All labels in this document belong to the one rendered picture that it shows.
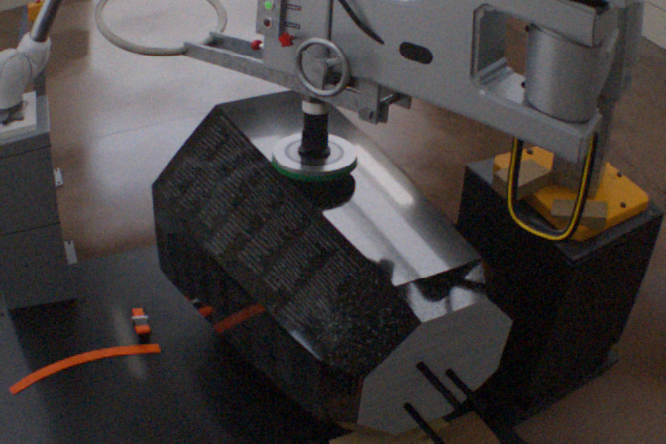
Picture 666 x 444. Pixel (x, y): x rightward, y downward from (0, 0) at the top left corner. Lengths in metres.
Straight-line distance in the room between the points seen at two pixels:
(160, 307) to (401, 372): 1.37
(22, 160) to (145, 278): 0.86
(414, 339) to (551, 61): 0.70
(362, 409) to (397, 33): 0.88
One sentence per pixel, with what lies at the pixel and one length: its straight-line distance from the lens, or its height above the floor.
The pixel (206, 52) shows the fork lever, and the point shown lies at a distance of 2.08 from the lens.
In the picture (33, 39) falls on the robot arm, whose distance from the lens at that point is 2.74.
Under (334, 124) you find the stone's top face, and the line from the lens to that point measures 2.29.
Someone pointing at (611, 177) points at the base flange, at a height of 0.78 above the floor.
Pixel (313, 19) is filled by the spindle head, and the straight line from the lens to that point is 1.74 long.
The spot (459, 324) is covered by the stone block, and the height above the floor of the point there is 0.74.
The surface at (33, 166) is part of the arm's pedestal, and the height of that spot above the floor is 0.67.
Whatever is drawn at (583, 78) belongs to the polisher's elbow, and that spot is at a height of 1.38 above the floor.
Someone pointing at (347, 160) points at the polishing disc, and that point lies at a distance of 1.98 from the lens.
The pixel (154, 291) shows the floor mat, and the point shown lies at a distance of 2.96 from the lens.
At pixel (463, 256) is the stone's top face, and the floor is 0.85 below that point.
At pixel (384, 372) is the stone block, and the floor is 0.67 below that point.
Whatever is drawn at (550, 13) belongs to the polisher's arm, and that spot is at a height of 1.51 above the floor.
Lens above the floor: 1.85
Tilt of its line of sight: 31 degrees down
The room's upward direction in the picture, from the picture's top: 3 degrees clockwise
